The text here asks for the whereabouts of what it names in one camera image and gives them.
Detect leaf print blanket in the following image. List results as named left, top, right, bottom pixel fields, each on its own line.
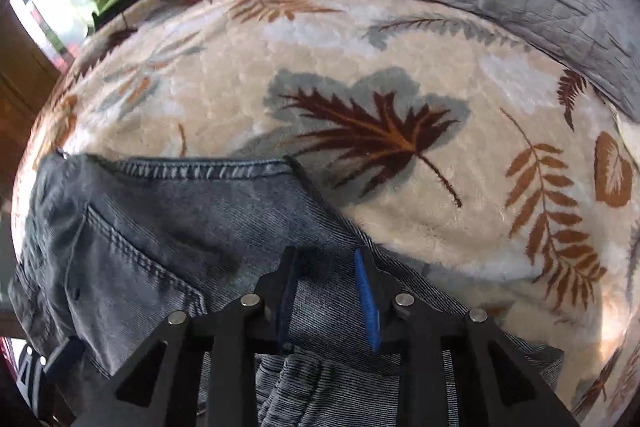
left=10, top=0, right=640, bottom=418

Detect wooden cabinet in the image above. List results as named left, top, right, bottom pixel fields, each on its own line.
left=0, top=7, right=66, bottom=188

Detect grey denim pants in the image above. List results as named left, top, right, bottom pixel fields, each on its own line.
left=7, top=149, right=566, bottom=427

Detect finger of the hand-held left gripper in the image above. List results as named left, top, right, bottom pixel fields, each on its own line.
left=42, top=337, right=86, bottom=375

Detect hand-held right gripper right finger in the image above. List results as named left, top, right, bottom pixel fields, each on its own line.
left=352, top=248, right=581, bottom=427

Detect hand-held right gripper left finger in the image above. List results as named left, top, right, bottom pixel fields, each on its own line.
left=75, top=246, right=301, bottom=427

